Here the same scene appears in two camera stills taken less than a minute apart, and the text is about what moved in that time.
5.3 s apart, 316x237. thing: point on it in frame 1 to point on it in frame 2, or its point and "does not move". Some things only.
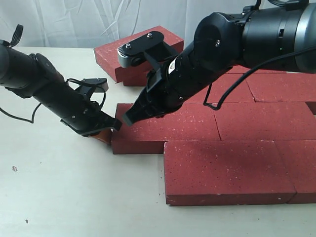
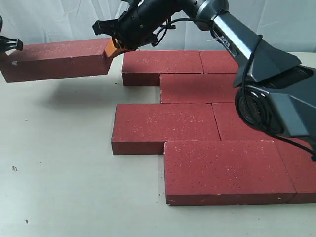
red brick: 189,122 does not move
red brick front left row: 225,172 does not move
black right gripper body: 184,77 to 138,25
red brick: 107,56 to 56,60
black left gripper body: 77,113 to 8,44
